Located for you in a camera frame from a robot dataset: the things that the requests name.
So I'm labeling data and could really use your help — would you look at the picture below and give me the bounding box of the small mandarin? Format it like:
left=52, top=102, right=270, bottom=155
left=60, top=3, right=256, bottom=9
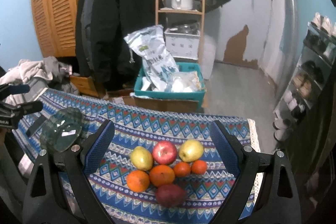
left=173, top=162, right=191, bottom=178
left=191, top=160, right=207, bottom=175

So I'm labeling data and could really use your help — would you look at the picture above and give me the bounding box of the dark glass fruit bowl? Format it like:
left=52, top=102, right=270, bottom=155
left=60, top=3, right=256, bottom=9
left=40, top=107, right=83, bottom=152

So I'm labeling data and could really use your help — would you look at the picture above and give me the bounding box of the yellow green pear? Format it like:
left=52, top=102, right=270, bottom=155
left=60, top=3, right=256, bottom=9
left=178, top=139, right=204, bottom=162

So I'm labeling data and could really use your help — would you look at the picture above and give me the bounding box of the large orange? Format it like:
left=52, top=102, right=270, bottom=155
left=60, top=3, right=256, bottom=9
left=149, top=165, right=175, bottom=187
left=126, top=170, right=150, bottom=192

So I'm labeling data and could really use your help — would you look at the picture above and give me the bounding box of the dark red apple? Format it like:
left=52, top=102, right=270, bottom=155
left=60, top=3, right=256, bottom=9
left=155, top=184, right=187, bottom=207

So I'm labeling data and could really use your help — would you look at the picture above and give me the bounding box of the black smartphone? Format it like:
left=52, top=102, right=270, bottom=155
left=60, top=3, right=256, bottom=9
left=26, top=115, right=47, bottom=138

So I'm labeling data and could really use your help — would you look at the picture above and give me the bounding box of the pile of grey white clothes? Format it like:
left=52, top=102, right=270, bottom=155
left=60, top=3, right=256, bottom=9
left=1, top=56, right=79, bottom=105

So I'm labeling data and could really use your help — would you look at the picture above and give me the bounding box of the wooden drawer unit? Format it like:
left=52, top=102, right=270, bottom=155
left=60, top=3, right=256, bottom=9
left=70, top=75, right=100, bottom=98

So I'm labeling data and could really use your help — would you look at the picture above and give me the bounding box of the cardboard box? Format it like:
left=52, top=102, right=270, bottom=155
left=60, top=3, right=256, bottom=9
left=122, top=95, right=209, bottom=113

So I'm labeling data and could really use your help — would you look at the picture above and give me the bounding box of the clear plastic bag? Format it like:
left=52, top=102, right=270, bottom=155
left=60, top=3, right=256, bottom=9
left=165, top=71, right=204, bottom=93

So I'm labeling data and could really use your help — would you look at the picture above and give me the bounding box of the blue patterned tablecloth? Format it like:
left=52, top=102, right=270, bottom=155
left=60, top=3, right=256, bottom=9
left=11, top=88, right=264, bottom=224

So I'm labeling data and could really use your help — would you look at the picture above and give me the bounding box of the teal plastic bin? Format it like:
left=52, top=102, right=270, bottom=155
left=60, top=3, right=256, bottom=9
left=134, top=62, right=206, bottom=109

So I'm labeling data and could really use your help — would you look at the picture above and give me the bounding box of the white trash bin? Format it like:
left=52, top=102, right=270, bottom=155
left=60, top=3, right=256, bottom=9
left=201, top=34, right=217, bottom=80

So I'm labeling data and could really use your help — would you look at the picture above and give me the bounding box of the white blue rice bag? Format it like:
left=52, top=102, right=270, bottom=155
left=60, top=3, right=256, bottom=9
left=124, top=25, right=179, bottom=92

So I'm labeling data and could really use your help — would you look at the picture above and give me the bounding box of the white patterned storage box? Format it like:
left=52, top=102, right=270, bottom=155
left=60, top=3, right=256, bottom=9
left=164, top=30, right=200, bottom=60

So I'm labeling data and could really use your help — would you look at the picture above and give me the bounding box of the shoe rack with shoes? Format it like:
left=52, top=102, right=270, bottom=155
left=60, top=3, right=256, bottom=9
left=273, top=12, right=335, bottom=143

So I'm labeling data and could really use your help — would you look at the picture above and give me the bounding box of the glass lidded pot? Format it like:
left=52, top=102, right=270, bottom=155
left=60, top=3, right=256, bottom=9
left=168, top=19, right=199, bottom=35

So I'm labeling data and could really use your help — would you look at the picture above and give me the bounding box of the black hanging jacket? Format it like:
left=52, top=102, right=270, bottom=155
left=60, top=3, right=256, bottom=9
left=75, top=0, right=155, bottom=92

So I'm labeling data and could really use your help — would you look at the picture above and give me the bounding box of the wooden shelf rack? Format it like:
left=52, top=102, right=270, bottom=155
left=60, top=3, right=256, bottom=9
left=154, top=0, right=207, bottom=64

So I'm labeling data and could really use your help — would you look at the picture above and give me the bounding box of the white cooking pot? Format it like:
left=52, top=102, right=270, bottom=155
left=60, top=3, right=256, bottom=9
left=171, top=0, right=201, bottom=11

